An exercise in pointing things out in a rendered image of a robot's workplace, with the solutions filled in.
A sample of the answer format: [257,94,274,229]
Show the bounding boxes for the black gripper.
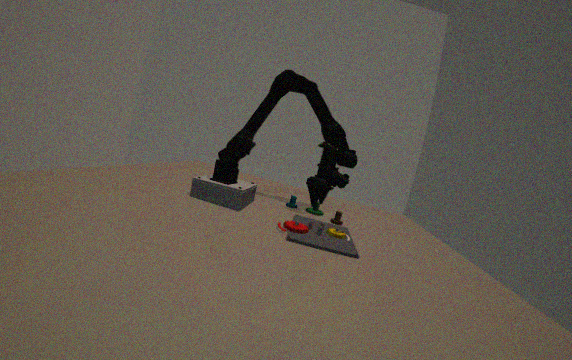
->
[306,161,336,207]

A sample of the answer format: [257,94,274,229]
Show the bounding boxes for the red gear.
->
[283,221,309,234]

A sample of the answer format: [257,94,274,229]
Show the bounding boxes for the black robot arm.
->
[209,69,358,189]

